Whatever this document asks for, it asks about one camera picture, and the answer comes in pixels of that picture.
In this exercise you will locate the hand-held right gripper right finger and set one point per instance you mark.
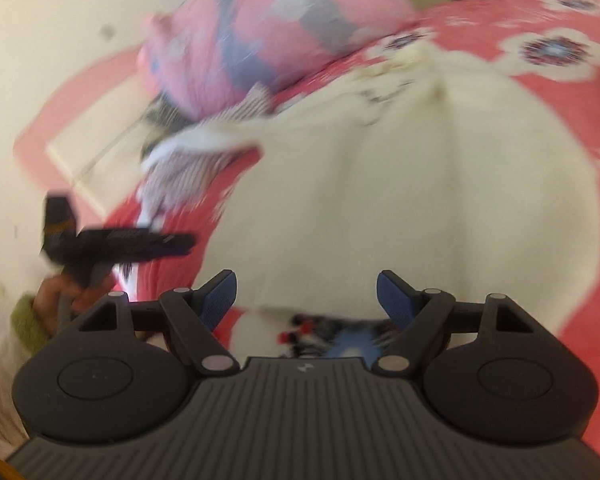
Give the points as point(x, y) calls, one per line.
point(395, 301)

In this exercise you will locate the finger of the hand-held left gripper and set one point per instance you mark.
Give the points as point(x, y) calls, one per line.
point(140, 245)

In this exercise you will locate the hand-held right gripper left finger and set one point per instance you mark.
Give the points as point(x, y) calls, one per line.
point(219, 300)

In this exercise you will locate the cream white sweater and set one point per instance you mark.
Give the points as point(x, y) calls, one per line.
point(405, 200)

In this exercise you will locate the person's left hand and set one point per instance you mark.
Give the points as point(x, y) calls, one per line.
point(55, 305)

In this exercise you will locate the striped grey white garment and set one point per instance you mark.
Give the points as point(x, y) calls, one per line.
point(190, 180)

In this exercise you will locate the pink bed headboard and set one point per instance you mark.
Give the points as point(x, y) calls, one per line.
point(75, 125)

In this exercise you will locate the dark patterned pillow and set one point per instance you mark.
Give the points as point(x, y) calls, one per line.
point(160, 120)

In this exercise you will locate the pink and blue quilt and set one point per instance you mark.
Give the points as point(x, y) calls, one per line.
point(260, 30)

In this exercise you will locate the red floral bed sheet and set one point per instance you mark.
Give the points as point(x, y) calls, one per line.
point(555, 45)

